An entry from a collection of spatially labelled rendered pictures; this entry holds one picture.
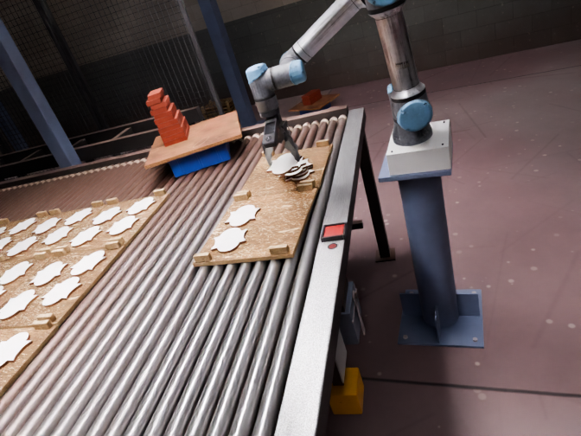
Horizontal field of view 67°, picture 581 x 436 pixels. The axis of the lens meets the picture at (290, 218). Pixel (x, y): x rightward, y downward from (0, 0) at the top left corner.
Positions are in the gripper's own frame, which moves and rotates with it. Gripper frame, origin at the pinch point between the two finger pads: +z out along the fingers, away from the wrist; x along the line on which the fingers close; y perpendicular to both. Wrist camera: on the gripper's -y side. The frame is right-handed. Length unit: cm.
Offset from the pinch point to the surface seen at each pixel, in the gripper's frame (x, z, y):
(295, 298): -13, 14, -59
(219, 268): 16.3, 14.0, -41.7
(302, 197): -4.8, 12.0, -5.8
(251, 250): 6.0, 12.0, -36.5
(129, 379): 25, 14, -84
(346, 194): -20.6, 14.2, -4.1
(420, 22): -54, 44, 487
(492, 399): -61, 106, -21
